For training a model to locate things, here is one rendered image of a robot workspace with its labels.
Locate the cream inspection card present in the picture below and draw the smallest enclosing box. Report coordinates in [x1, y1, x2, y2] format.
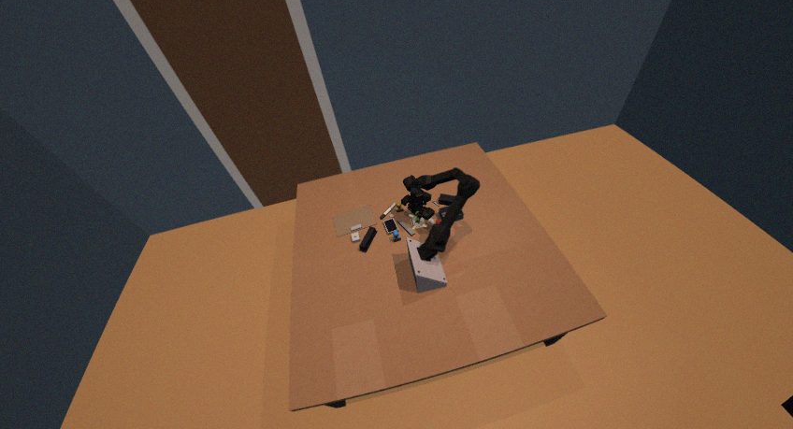
[409, 214, 426, 230]

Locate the white cylinder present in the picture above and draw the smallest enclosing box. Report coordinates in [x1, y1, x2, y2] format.
[380, 203, 396, 219]

